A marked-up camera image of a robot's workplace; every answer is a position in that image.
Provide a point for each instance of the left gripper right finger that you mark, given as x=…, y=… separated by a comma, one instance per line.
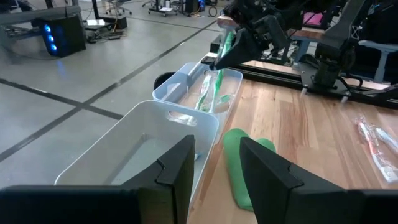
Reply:
x=311, y=205

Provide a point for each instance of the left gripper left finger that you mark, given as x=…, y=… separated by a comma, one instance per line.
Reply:
x=93, y=205

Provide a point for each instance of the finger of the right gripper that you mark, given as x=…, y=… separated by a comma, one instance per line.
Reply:
x=242, y=53

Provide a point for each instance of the black box with green light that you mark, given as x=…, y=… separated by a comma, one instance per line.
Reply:
x=215, y=43

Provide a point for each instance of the beige plastic bin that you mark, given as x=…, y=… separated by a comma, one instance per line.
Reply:
x=130, y=149

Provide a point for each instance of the black computer tower blue lights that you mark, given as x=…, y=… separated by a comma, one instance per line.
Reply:
x=194, y=5
x=66, y=37

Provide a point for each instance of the clear plastic bin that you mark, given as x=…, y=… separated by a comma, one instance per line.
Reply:
x=174, y=84

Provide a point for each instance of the black round clamp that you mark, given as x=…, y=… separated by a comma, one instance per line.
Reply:
x=163, y=80

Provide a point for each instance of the green cloth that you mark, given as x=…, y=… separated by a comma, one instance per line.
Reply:
x=236, y=161

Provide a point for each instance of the equipment cart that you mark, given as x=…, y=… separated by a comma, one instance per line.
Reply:
x=161, y=7

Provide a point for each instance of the blue toothbrush in clear wrapper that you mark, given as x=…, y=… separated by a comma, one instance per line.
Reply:
x=387, y=140

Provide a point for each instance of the office chair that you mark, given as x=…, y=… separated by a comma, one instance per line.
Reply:
x=119, y=6

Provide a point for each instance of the black floor case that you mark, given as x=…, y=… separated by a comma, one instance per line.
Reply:
x=105, y=23

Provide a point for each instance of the grey desk frame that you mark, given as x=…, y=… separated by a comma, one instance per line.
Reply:
x=382, y=49

